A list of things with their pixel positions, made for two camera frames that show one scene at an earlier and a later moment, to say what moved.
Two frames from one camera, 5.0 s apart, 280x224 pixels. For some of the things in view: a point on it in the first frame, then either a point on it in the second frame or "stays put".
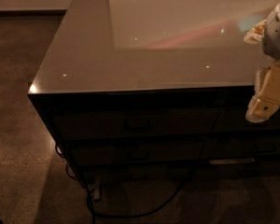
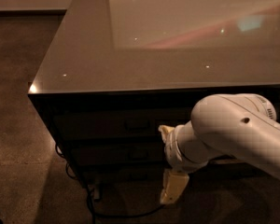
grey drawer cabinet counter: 152,88 stays put
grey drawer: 133,124 stays put
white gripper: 277,33 → 173,149
